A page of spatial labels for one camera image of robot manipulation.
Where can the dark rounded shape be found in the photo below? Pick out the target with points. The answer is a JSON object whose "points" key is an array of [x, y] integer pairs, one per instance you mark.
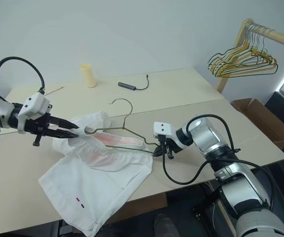
{"points": [[165, 225]]}

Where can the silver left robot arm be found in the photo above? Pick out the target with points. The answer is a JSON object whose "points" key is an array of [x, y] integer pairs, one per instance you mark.
{"points": [[1, 111]]}

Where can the cream plastic cylinder cup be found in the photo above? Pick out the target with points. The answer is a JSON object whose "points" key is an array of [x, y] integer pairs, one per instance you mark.
{"points": [[88, 76]]}

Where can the black table frame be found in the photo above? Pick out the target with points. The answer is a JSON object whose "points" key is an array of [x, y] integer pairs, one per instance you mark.
{"points": [[206, 197]]}

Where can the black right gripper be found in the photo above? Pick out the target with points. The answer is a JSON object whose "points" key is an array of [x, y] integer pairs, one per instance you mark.
{"points": [[171, 145]]}

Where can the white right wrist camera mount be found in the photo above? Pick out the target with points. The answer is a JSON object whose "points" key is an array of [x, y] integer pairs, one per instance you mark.
{"points": [[164, 128]]}

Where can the black flat panel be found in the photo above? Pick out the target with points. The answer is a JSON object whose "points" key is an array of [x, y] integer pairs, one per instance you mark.
{"points": [[283, 113]]}

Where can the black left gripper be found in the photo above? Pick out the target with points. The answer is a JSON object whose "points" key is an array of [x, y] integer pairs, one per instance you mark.
{"points": [[39, 126]]}

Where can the wooden clothes rack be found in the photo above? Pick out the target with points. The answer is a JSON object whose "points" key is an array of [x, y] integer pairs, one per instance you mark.
{"points": [[280, 35]]}

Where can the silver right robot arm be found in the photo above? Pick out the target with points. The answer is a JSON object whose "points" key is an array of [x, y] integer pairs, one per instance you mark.
{"points": [[206, 135]]}

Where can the open brown cardboard box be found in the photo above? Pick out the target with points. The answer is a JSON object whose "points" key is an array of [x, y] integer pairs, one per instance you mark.
{"points": [[267, 123]]}

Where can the white shorts garment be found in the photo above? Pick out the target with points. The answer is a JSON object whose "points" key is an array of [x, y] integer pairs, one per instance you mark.
{"points": [[94, 177]]}

